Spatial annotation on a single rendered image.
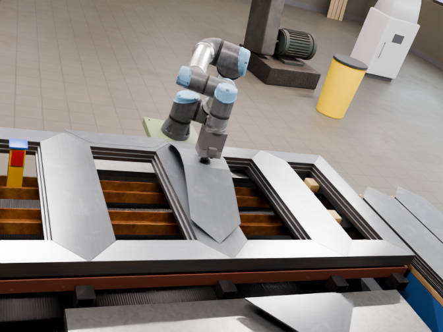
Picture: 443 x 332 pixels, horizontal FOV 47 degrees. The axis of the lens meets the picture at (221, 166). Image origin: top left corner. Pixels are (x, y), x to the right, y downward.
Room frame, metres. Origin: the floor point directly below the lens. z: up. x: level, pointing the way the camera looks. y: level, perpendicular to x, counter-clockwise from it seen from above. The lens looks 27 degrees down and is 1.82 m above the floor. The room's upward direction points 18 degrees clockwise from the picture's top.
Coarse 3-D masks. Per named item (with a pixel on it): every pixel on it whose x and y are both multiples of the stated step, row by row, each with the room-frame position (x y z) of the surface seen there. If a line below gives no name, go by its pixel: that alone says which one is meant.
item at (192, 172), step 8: (184, 168) 1.59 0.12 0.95; (192, 168) 1.61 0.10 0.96; (200, 168) 1.62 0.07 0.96; (208, 168) 1.64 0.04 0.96; (216, 168) 1.66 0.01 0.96; (192, 176) 1.57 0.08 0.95; (200, 176) 1.58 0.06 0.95; (208, 176) 1.60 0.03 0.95; (216, 176) 1.62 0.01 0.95; (224, 176) 1.63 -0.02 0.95; (232, 184) 1.61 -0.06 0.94
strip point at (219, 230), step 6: (198, 222) 1.39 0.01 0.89; (204, 222) 1.40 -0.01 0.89; (210, 222) 1.41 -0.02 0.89; (216, 222) 1.42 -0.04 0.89; (222, 222) 1.43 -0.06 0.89; (228, 222) 1.44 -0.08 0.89; (234, 222) 1.45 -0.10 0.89; (204, 228) 1.38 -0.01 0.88; (210, 228) 1.39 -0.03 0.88; (216, 228) 1.40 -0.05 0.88; (222, 228) 1.41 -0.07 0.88; (228, 228) 1.42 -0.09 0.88; (234, 228) 1.43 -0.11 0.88; (210, 234) 1.37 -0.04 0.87; (216, 234) 1.38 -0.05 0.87; (222, 234) 1.39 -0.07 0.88; (228, 234) 1.40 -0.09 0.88; (216, 240) 1.35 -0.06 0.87; (222, 240) 1.36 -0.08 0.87
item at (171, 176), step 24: (0, 144) 1.53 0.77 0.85; (96, 144) 1.72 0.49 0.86; (168, 144) 1.91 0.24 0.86; (168, 168) 1.71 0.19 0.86; (240, 168) 2.00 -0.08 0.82; (312, 168) 2.18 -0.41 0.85; (168, 192) 1.60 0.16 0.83; (264, 192) 1.85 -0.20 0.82; (336, 192) 2.01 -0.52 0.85; (48, 216) 1.22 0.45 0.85; (288, 216) 1.69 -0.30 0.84; (360, 216) 1.85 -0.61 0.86; (240, 240) 1.40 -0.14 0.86; (0, 264) 0.97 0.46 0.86; (24, 264) 1.00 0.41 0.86; (48, 264) 1.02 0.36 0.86; (72, 264) 1.05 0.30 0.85; (96, 264) 1.09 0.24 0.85; (120, 264) 1.12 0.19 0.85; (144, 264) 1.15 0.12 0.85; (168, 264) 1.19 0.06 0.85; (192, 264) 1.23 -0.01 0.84; (216, 264) 1.27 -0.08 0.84; (240, 264) 1.31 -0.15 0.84; (264, 264) 1.35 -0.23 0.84; (288, 264) 1.40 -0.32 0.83; (312, 264) 1.45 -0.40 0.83; (336, 264) 1.50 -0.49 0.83; (360, 264) 1.55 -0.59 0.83; (384, 264) 1.61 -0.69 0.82; (408, 264) 1.67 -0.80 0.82
